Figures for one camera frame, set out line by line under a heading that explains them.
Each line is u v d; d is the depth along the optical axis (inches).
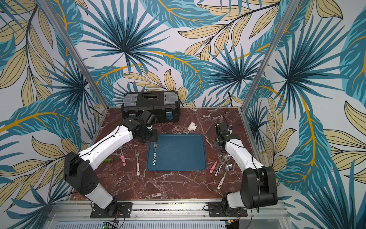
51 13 27.2
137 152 37.1
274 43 32.1
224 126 27.7
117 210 28.3
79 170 16.7
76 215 29.3
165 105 38.5
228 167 34.5
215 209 28.9
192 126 41.5
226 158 35.7
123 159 35.5
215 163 35.4
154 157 35.5
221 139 25.0
